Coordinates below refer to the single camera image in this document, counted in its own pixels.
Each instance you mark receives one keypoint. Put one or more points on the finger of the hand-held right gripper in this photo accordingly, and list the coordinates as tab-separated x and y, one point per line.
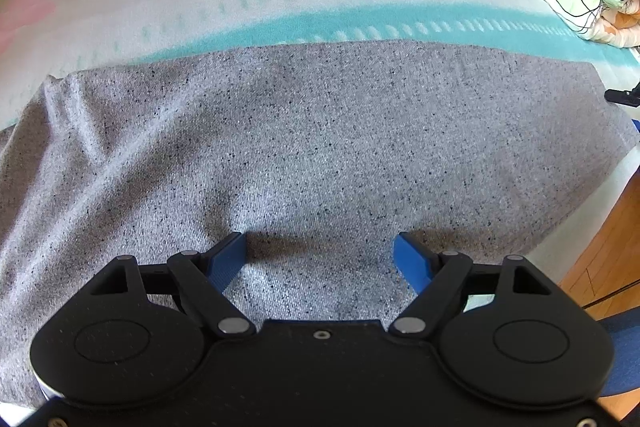
622	97

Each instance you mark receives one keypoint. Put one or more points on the grey pants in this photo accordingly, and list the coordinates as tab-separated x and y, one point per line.
320	147

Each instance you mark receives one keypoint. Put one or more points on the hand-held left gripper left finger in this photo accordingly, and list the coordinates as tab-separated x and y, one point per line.
227	259

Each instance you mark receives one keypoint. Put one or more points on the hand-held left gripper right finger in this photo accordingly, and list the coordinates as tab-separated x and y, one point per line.
412	259

